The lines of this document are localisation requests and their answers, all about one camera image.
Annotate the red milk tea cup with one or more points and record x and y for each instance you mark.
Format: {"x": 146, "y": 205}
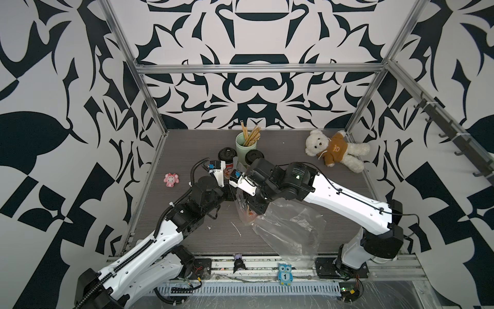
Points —
{"x": 228, "y": 155}

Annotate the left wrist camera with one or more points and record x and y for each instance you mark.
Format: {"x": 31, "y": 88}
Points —
{"x": 216, "y": 169}

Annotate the clear plastic carrier bag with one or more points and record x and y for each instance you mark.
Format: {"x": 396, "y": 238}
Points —
{"x": 246, "y": 214}

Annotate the green straw holder cup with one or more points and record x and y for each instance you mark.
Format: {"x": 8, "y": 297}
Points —
{"x": 241, "y": 149}

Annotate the small purple figure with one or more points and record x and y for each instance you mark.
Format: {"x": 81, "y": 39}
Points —
{"x": 239, "y": 263}

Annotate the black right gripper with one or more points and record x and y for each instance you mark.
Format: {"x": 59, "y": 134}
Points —
{"x": 254, "y": 206}

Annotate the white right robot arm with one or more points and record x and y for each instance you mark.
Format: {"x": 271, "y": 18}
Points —
{"x": 380, "y": 237}

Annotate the white teddy bear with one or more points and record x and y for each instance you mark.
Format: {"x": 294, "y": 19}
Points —
{"x": 336, "y": 150}

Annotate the pink plush toy figure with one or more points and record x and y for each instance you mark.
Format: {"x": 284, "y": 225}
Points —
{"x": 171, "y": 179}

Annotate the pale milk tea cup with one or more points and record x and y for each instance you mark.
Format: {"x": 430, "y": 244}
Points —
{"x": 252, "y": 156}

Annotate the bundle of paper straws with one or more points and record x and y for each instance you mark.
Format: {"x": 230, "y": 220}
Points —
{"x": 250, "y": 137}

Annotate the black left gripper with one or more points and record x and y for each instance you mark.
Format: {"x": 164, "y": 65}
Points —
{"x": 229, "y": 191}

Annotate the blue owl figure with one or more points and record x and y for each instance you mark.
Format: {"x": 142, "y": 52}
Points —
{"x": 285, "y": 276}

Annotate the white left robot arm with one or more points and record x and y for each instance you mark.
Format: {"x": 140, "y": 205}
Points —
{"x": 159, "y": 257}

